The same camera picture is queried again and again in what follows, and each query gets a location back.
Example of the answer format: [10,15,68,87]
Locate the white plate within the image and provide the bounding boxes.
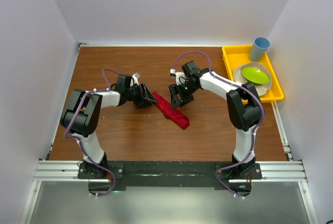
[233,62,272,97]

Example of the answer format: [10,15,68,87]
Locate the aluminium frame rail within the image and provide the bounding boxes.
[33,161,308,182]

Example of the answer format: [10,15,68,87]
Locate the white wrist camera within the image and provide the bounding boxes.
[130,73,140,87]
[170,69,187,85]

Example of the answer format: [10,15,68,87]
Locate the yellow plastic tray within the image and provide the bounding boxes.
[221,44,285,104]

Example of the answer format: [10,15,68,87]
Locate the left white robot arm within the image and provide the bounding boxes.
[60,74,157,178]

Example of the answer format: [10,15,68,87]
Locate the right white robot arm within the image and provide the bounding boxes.
[169,61,264,179]

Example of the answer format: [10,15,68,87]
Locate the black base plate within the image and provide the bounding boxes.
[77,160,262,192]

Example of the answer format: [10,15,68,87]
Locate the green bowl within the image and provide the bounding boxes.
[241,67,270,85]

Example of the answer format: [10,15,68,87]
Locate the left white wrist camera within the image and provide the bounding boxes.
[130,73,140,87]

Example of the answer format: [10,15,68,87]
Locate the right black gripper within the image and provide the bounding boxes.
[169,81,199,110]

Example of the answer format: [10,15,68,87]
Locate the blue plastic cup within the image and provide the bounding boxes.
[249,37,271,62]

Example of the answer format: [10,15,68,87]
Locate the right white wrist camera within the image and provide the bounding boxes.
[170,69,187,85]

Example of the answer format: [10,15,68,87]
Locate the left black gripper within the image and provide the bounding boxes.
[125,82,157,108]

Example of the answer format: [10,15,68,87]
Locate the red cloth napkin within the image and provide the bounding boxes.
[152,91,190,130]

